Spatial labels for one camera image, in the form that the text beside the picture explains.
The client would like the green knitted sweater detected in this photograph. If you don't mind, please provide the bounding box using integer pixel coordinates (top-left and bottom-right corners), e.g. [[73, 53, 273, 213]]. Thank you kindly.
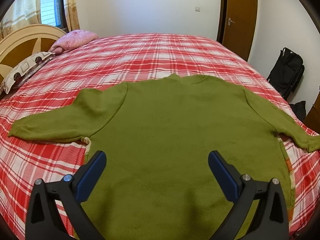
[[9, 75, 319, 239]]

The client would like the brown wooden furniture corner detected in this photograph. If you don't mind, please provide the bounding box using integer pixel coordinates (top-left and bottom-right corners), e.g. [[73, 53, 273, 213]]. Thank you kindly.
[[303, 104, 320, 133]]

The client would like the black bag on floor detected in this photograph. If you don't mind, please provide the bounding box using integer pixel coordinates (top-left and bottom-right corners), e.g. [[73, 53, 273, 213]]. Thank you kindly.
[[290, 100, 306, 122]]

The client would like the black folded stroller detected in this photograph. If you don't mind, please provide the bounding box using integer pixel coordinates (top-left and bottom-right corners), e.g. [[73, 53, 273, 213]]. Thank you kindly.
[[267, 47, 305, 100]]

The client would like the white brown patterned pillow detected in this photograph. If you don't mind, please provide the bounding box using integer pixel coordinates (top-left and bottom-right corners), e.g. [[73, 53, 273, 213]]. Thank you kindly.
[[1, 51, 55, 94]]

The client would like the red white plaid bedspread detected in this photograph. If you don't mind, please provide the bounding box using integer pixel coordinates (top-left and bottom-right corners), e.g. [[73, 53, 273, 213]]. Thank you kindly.
[[1, 34, 319, 239]]

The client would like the cream wooden headboard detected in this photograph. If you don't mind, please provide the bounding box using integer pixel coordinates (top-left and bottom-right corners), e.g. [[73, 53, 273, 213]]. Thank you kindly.
[[1, 24, 66, 80]]

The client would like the pink pillow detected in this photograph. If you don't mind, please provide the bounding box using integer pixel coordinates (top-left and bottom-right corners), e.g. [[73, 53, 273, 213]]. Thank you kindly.
[[48, 30, 99, 54]]

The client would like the right beige curtain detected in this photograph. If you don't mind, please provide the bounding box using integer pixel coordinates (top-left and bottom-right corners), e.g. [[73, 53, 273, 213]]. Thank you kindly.
[[63, 0, 80, 32]]

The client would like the beige curtain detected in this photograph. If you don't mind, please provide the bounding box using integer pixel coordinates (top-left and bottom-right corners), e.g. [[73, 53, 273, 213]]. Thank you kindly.
[[1, 0, 41, 40], [63, 0, 80, 32]]

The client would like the left beige curtain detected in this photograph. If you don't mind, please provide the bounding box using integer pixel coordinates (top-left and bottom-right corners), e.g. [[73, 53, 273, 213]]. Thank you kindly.
[[1, 0, 41, 40]]

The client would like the brown wooden door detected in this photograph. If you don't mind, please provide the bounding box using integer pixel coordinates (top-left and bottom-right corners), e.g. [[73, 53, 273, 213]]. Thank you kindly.
[[217, 0, 258, 61]]

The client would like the silver door handle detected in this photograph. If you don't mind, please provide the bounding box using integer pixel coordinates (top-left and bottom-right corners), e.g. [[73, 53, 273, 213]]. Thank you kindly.
[[227, 17, 235, 26]]

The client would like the window with dark frame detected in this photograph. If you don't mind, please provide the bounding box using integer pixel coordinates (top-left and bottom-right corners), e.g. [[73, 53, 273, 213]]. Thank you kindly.
[[40, 0, 67, 32]]

